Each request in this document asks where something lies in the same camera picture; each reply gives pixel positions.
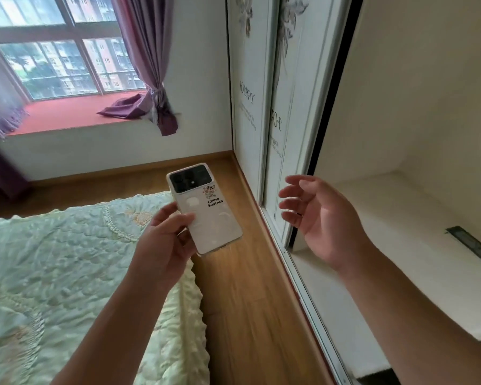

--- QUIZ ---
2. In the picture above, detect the black flat strip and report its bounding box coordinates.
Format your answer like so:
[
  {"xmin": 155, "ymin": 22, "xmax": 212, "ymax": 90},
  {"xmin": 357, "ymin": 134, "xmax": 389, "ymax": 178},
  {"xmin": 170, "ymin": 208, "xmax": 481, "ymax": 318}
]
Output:
[{"xmin": 445, "ymin": 226, "xmax": 481, "ymax": 273}]

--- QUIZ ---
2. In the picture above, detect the white sliding door floor rail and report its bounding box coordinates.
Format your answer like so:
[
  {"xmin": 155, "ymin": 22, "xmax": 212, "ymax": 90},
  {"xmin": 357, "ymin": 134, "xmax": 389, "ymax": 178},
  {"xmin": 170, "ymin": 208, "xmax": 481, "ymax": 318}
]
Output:
[{"xmin": 232, "ymin": 152, "xmax": 363, "ymax": 385}]

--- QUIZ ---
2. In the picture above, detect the person's left forearm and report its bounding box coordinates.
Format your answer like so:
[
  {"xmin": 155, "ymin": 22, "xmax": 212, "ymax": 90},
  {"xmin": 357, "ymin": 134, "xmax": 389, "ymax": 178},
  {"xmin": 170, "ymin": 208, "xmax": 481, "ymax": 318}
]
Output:
[{"xmin": 50, "ymin": 260, "xmax": 174, "ymax": 385}]

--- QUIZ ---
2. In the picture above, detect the sheer lilac fringed curtain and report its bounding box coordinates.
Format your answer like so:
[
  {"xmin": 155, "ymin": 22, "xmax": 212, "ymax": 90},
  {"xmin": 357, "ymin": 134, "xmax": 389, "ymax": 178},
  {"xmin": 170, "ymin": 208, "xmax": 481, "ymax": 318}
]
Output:
[{"xmin": 0, "ymin": 46, "xmax": 29, "ymax": 140}]

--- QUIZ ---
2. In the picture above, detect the white built-in wardrobe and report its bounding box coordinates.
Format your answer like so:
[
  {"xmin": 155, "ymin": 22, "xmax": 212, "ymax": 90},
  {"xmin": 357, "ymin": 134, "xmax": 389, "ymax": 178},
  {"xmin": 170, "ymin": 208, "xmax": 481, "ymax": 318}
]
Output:
[{"xmin": 289, "ymin": 0, "xmax": 481, "ymax": 385}]

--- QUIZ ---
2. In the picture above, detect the purple tied curtain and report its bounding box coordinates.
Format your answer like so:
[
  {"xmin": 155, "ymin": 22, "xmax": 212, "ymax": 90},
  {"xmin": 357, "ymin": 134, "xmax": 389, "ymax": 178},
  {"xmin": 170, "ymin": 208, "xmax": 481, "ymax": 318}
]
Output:
[{"xmin": 97, "ymin": 0, "xmax": 180, "ymax": 137}]

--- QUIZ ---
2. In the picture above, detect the large grid window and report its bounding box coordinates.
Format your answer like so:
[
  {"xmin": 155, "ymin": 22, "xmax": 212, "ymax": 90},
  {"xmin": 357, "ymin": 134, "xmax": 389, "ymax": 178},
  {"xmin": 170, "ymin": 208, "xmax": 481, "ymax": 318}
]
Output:
[{"xmin": 0, "ymin": 0, "xmax": 147, "ymax": 102}]

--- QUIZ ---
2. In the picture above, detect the pale green quilted bedspread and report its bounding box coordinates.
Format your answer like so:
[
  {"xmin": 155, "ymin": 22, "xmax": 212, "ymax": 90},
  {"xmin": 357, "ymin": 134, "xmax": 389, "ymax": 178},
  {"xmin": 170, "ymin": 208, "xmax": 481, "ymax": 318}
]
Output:
[{"xmin": 0, "ymin": 191, "xmax": 210, "ymax": 385}]

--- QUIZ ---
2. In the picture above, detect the dark purple curtain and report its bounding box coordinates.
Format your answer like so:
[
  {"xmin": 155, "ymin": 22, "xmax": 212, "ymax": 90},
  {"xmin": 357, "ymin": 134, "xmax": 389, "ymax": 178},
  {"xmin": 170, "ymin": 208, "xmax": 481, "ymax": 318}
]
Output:
[{"xmin": 0, "ymin": 144, "xmax": 31, "ymax": 202}]

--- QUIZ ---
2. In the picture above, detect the white smartphone with sticker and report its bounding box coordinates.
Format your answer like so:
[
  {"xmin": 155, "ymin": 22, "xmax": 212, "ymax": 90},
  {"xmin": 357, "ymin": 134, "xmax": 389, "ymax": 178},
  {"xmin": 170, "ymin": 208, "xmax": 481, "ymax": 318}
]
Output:
[{"xmin": 166, "ymin": 163, "xmax": 243, "ymax": 256}]

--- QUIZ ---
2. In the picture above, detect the white floral sliding wardrobe door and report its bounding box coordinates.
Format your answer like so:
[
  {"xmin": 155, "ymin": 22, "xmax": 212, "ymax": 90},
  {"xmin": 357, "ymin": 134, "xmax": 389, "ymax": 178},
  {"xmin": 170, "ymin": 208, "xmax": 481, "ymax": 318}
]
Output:
[
  {"xmin": 261, "ymin": 0, "xmax": 354, "ymax": 253},
  {"xmin": 226, "ymin": 0, "xmax": 282, "ymax": 205}
]

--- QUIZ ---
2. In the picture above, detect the person's left hand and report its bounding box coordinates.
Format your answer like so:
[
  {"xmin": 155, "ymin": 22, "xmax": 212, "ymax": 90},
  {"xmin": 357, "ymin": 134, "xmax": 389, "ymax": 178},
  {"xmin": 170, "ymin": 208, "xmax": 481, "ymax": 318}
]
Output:
[{"xmin": 126, "ymin": 201, "xmax": 197, "ymax": 294}]

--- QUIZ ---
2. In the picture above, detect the red window seat cushion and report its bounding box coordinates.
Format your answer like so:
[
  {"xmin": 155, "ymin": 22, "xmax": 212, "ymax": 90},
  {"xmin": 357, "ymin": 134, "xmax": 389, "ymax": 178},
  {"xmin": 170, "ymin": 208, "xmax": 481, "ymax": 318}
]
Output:
[{"xmin": 6, "ymin": 90, "xmax": 161, "ymax": 137}]

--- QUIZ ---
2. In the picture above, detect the person's right hand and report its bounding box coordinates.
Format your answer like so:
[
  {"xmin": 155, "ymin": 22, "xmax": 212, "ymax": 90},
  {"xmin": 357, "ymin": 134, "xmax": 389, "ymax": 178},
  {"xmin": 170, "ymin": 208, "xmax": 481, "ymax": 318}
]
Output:
[{"xmin": 278, "ymin": 175, "xmax": 376, "ymax": 275}]

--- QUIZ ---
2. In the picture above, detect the person's right forearm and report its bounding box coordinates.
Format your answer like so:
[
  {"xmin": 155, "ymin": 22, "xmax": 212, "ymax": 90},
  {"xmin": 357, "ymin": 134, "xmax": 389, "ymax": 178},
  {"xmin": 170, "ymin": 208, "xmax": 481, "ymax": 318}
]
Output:
[{"xmin": 336, "ymin": 242, "xmax": 481, "ymax": 385}]

